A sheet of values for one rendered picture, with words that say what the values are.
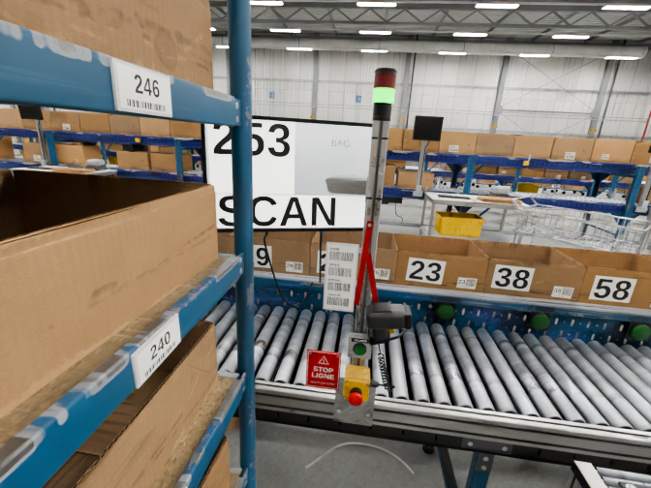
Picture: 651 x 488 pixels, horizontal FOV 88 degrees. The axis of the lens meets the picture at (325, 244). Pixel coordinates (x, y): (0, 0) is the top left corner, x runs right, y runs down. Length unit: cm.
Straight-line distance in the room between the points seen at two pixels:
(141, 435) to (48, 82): 32
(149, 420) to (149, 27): 37
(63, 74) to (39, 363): 17
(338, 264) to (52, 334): 71
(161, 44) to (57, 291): 22
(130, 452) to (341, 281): 65
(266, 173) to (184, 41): 56
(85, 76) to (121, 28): 9
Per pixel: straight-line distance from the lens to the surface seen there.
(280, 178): 93
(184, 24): 41
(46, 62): 23
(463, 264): 159
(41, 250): 27
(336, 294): 94
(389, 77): 86
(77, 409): 27
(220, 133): 93
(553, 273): 174
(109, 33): 32
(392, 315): 90
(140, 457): 44
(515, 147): 641
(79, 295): 30
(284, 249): 157
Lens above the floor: 150
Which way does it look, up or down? 17 degrees down
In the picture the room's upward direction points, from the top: 3 degrees clockwise
